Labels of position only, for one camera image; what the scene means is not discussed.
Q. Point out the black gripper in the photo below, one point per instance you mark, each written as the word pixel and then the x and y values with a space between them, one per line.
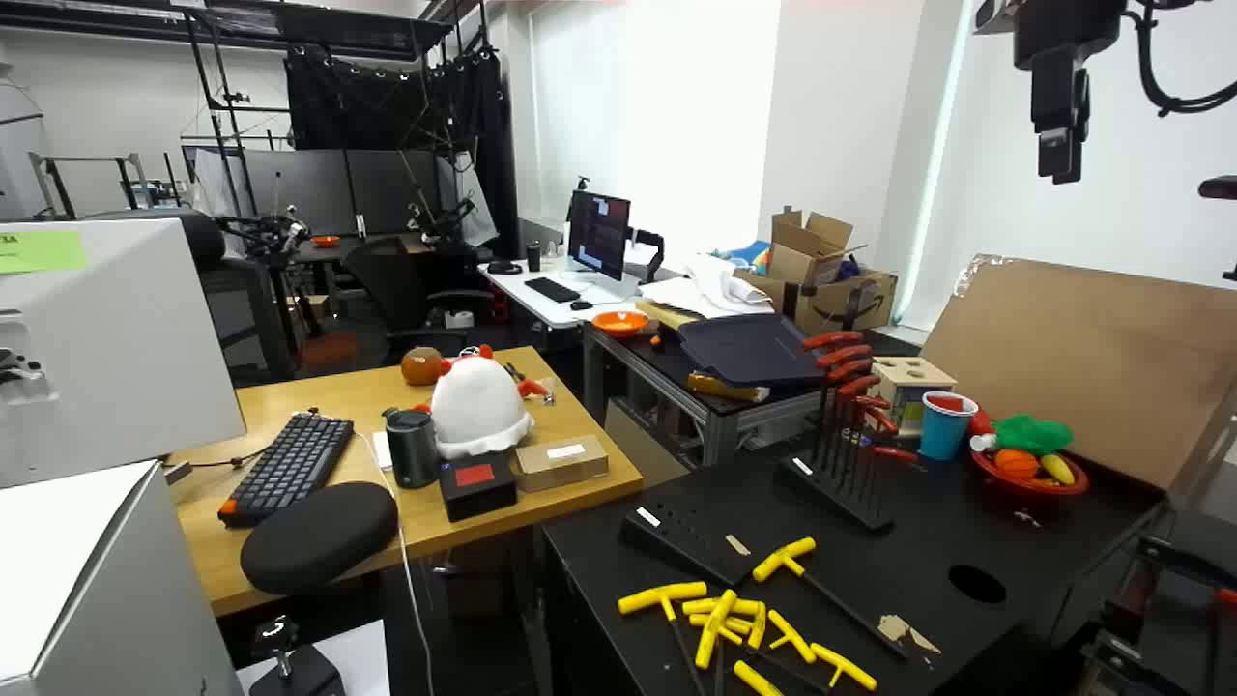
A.
pixel 1061 97

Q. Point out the black perforated holder panel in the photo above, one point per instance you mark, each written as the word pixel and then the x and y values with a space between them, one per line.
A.
pixel 684 533

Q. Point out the grey partition panel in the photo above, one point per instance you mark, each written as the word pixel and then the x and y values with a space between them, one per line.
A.
pixel 311 186

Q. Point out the large cardboard sheet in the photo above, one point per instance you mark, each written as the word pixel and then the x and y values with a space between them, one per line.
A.
pixel 1097 348

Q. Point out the light wooden box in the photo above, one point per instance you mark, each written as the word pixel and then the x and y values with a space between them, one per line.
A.
pixel 915 373

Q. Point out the green toy vegetable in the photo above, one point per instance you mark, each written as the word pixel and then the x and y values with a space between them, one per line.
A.
pixel 1030 430

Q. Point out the orange toy fruit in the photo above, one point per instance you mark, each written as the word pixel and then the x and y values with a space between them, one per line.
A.
pixel 1015 465

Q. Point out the yellow toy fruit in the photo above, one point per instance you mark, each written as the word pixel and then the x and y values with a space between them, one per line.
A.
pixel 1061 467

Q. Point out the orange toy bowl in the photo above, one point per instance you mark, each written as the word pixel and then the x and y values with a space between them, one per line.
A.
pixel 1030 493

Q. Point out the white paper stack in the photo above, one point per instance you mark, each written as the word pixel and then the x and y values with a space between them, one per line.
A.
pixel 703 291

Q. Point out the black screwdriver stand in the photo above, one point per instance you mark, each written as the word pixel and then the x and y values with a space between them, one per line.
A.
pixel 837 497

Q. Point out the grey metal table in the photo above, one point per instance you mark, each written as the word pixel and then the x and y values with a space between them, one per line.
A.
pixel 669 399

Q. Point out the black computer monitor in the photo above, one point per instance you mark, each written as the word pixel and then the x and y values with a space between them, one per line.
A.
pixel 601 234

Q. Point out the tan wood chip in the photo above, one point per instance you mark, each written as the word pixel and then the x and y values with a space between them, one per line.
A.
pixel 895 626

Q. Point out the small tan scrap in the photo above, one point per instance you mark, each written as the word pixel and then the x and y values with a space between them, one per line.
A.
pixel 735 546

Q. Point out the small black keyboard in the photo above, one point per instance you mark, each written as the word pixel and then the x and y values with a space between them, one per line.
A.
pixel 553 291

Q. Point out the tan flat box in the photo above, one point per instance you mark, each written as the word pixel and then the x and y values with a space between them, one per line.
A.
pixel 562 462

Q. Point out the black office chair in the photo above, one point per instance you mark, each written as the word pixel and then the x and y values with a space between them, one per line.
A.
pixel 400 274
pixel 238 311

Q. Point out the orange ball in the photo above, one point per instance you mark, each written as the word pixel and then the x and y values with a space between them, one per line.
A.
pixel 425 369

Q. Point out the black curtain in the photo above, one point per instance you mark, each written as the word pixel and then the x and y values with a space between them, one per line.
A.
pixel 387 103

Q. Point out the black box red label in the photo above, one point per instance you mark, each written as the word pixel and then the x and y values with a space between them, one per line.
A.
pixel 476 497

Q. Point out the black cylinder speaker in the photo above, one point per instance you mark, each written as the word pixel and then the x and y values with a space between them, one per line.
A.
pixel 410 448

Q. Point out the wooden desk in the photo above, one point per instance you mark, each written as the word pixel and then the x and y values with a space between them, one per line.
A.
pixel 351 391

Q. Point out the black keyboard orange trim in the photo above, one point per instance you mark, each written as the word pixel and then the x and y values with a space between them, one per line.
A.
pixel 293 465

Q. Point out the black round cushion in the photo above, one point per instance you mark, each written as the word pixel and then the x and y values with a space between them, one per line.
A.
pixel 315 533

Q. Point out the black knob stand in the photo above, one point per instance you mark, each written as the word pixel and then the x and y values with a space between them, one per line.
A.
pixel 296 675

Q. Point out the tall white box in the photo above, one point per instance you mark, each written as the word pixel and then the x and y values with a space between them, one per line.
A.
pixel 129 348

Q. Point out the green sticky note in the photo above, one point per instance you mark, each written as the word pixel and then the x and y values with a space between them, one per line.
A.
pixel 42 252

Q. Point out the black equipment frame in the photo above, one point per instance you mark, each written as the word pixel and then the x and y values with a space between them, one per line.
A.
pixel 1173 605

